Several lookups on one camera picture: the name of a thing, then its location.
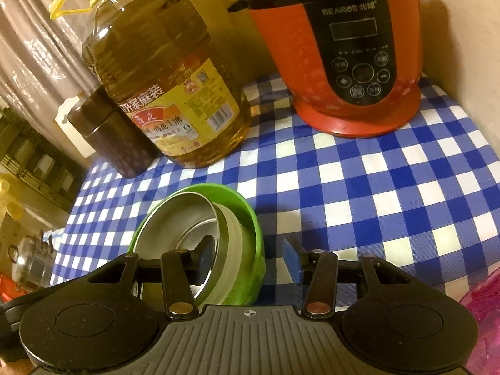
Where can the brown cylindrical canister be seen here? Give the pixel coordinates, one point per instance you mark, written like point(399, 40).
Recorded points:
point(113, 140)

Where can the large cooking oil bottle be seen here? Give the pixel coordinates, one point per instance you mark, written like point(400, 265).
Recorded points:
point(164, 86)

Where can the blue white checked tablecloth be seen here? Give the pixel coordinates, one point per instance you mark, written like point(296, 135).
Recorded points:
point(351, 183)

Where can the shiny beige curtain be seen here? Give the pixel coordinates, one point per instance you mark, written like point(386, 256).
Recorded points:
point(39, 39)

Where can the red electric pressure cooker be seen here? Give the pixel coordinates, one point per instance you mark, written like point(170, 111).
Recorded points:
point(332, 47)

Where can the yellow plastic item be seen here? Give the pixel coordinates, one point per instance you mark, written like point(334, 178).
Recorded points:
point(9, 197)

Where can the stainless steel steamer pot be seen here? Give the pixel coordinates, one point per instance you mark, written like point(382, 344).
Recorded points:
point(31, 261)

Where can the green plastic bowl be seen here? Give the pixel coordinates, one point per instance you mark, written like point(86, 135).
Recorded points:
point(252, 238)

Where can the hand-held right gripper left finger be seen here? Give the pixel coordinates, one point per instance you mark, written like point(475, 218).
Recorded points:
point(207, 261)

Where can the white wooden chair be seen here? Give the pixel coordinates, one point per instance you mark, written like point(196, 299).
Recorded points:
point(70, 113)

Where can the dark folding rack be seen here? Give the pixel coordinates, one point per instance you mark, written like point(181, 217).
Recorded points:
point(35, 160)

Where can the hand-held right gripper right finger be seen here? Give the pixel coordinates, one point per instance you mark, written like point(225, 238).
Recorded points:
point(291, 258)

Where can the stainless steel bowl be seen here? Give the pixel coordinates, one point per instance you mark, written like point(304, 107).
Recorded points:
point(175, 218)

